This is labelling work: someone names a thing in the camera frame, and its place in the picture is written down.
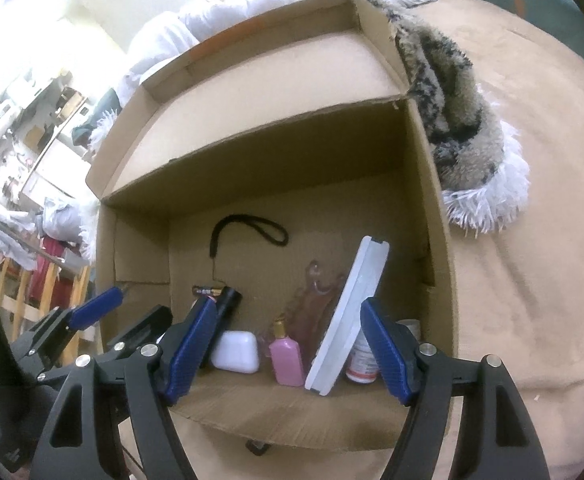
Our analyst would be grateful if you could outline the cardboard box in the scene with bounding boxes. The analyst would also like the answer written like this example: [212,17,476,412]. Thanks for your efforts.
[86,0,460,453]

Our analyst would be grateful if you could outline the black flashlight with strap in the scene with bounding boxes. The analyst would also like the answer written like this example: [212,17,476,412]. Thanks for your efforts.
[207,214,289,368]

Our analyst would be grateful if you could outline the white duvet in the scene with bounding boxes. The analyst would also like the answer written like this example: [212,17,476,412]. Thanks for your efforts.
[117,0,442,106]

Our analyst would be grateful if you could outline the fuzzy spotted blanket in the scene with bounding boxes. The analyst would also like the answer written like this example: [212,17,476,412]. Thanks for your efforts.
[317,0,531,235]

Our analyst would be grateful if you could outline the white earbuds case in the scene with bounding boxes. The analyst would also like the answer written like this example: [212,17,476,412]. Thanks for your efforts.
[210,330,261,374]

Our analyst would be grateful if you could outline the pink perfume bottle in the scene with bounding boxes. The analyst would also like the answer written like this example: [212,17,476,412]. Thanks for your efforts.
[269,317,305,387]

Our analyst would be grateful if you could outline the white remote control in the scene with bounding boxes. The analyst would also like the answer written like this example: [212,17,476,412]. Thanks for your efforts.
[304,235,391,397]

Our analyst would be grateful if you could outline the dark green cloth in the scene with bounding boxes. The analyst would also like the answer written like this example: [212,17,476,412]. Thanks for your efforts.
[72,87,123,146]

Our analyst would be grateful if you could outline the wooden rack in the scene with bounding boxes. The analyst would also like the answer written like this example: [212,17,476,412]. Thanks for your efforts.
[0,255,93,343]

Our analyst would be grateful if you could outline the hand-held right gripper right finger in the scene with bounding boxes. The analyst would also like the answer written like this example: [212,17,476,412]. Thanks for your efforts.
[361,297,550,480]

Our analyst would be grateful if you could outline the red cloth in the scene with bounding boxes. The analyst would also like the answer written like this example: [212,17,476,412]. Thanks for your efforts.
[29,237,80,311]

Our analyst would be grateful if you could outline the white pill bottle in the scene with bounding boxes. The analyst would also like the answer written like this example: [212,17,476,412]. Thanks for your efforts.
[344,319,420,385]

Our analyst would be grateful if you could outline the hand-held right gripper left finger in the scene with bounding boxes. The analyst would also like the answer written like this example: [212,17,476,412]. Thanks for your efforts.
[32,299,217,480]

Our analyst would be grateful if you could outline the brown clear plastic package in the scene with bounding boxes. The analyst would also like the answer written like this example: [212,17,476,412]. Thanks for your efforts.
[287,259,345,361]

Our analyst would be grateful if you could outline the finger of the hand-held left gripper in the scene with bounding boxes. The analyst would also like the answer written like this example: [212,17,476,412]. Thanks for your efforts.
[17,286,132,361]
[99,305,173,361]

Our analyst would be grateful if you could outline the white cabinet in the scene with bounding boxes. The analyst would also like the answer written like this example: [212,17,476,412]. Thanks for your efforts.
[22,140,94,206]

